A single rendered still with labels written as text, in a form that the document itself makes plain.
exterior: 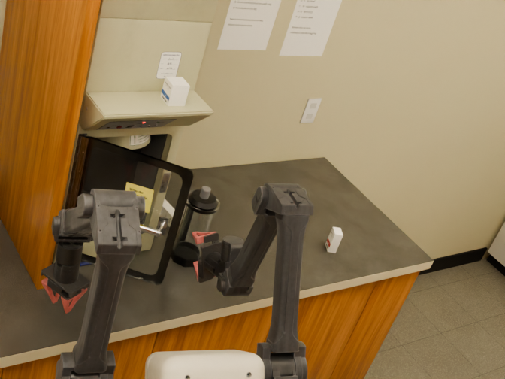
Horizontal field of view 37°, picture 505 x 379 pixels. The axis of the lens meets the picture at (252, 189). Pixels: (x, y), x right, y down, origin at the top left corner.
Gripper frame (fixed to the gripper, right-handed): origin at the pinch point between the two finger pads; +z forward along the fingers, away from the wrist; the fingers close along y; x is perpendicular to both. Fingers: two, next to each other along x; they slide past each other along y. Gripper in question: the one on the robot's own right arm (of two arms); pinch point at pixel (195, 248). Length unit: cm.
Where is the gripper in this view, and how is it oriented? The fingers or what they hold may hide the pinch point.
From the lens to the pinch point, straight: 216.8
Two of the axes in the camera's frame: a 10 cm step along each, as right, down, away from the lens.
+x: -8.2, 2.3, -5.3
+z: -5.7, -3.3, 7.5
